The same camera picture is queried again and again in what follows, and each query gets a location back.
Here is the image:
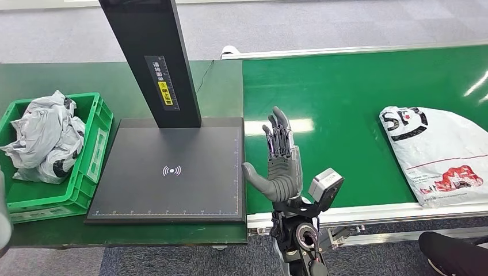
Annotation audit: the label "aluminium conveyor frame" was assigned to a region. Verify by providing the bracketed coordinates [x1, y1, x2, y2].
[221, 38, 488, 249]

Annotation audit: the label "grey courier bag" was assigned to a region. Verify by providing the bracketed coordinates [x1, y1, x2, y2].
[12, 116, 87, 186]
[0, 90, 78, 171]

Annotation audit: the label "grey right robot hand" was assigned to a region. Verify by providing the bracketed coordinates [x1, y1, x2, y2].
[241, 106, 304, 204]

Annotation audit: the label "green conveyor belt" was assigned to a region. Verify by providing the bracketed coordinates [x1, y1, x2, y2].
[242, 44, 488, 216]

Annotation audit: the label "thin black scale cable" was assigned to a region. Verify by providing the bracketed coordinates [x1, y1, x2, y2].
[196, 60, 215, 97]

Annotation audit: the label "green plastic basket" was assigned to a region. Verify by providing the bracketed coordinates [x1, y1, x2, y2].
[0, 92, 115, 225]

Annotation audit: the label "person's leg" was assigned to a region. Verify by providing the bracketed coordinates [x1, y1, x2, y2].
[417, 231, 488, 276]

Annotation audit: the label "white courier bag, black logo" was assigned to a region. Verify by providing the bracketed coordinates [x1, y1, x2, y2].
[379, 105, 488, 209]

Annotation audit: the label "white conveyor roller end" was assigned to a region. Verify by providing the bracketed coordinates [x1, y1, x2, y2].
[220, 45, 241, 61]

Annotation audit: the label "grey courier bag, black marks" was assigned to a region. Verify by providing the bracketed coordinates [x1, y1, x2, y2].
[12, 116, 87, 186]

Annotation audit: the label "black weighing scale with column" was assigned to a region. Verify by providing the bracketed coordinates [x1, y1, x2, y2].
[84, 0, 248, 226]

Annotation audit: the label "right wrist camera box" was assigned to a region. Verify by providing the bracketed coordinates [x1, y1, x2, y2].
[307, 167, 345, 214]

